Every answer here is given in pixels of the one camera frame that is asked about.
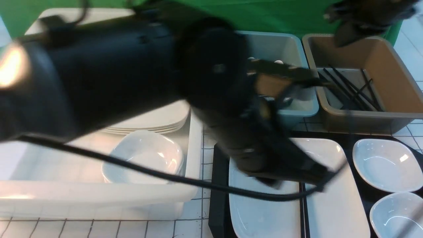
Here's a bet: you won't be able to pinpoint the black chopstick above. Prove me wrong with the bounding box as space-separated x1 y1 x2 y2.
299 198 306 238
302 196 311 238

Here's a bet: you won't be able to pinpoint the large white square plate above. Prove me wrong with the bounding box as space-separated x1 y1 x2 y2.
229 138 370 238

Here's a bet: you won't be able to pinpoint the white bowl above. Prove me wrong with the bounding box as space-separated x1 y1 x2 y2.
369 192 423 238
352 139 423 193

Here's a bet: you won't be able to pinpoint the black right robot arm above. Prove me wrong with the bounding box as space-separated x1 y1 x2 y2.
323 0 419 47

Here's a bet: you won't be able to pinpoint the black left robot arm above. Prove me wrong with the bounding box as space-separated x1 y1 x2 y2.
1 0 333 185

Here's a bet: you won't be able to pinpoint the stack of white plates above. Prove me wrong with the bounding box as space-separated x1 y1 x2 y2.
101 100 190 135

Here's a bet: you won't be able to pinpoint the stack of white bowls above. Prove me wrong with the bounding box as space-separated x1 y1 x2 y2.
102 131 185 184

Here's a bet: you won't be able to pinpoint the teal plastic bin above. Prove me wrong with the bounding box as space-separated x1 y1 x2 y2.
238 31 319 128

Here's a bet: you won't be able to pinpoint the black chopsticks in bin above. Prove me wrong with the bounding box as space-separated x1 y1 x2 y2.
318 66 385 112

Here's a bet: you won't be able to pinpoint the green cloth backdrop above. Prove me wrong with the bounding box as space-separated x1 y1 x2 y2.
1 0 400 43

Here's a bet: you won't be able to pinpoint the brown plastic bin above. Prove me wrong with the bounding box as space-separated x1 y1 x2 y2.
302 34 423 134

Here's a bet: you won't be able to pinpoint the black serving tray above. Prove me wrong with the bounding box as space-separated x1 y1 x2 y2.
208 131 423 238

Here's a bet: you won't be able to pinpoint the large white plastic tub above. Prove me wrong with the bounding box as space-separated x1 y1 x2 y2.
0 8 204 221

